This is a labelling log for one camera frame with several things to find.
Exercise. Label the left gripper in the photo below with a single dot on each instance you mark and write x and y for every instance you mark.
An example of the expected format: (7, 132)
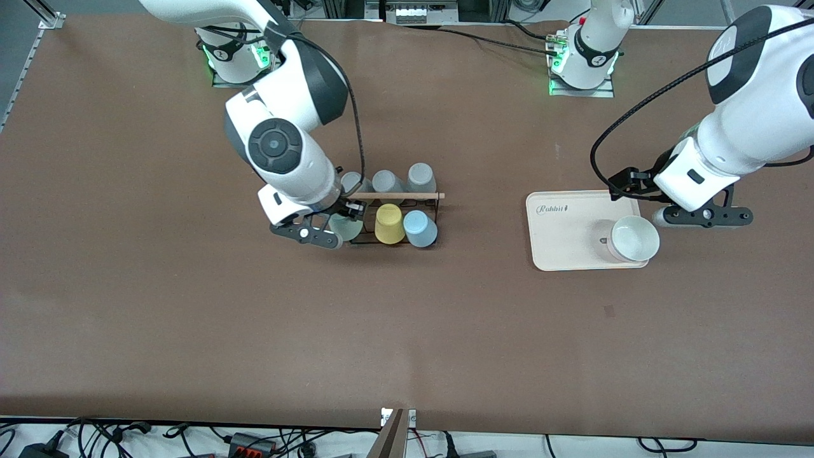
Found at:
(642, 176)

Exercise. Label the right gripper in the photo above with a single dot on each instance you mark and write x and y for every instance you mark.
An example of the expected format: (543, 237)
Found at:
(344, 207)

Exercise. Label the pale green plastic cup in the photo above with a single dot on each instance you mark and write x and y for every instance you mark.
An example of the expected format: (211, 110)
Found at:
(346, 228)

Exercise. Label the light blue plastic cup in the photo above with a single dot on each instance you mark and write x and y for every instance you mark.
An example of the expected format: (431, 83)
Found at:
(420, 228)

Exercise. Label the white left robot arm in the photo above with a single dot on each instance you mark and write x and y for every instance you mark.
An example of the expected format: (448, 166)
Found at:
(763, 95)

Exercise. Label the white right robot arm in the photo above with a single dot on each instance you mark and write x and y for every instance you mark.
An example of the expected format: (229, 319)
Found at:
(286, 146)

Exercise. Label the grey plastic cup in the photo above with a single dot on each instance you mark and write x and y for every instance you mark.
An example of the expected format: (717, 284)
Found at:
(353, 182)
(421, 177)
(386, 181)

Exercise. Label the yellow plastic cup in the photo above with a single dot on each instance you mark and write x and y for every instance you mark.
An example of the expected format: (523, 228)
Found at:
(389, 224)

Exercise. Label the white ceramic bowl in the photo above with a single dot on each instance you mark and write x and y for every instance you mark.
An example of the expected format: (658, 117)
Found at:
(633, 238)

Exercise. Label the beige rectangular Rabbit tray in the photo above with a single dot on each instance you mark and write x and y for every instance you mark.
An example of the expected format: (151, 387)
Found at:
(566, 238)

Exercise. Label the grey control device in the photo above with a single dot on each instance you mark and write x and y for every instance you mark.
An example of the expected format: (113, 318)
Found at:
(410, 13)

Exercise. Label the black box red buttons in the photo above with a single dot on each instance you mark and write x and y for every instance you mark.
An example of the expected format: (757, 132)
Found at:
(251, 443)

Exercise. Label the black power adapter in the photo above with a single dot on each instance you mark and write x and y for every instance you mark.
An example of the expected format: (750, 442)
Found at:
(38, 450)

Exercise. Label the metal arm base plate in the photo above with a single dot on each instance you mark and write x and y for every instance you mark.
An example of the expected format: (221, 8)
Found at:
(241, 81)
(582, 91)

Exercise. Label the wooden camera stand post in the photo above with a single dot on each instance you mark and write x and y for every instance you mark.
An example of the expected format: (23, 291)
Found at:
(391, 439)

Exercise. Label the aluminium frame profile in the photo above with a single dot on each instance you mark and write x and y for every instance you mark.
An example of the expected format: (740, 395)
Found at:
(44, 16)

